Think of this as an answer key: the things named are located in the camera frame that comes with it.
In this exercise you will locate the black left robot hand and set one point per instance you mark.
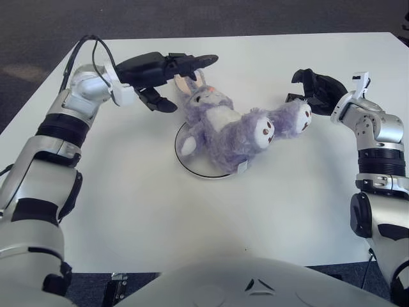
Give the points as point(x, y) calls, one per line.
point(143, 68)

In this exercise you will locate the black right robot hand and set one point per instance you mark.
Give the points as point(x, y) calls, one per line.
point(322, 91)

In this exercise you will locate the purple plush bunny doll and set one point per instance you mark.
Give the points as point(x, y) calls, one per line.
point(223, 128)

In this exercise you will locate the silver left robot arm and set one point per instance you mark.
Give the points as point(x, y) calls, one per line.
point(38, 166)

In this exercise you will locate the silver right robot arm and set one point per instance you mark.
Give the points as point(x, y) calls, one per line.
point(380, 204)

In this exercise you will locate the white plate with black rim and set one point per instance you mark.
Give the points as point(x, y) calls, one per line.
point(199, 166)

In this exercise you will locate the grey robot torso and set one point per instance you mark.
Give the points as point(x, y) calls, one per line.
point(239, 281)

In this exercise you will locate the black metal bracket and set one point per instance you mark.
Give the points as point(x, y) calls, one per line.
point(117, 286)

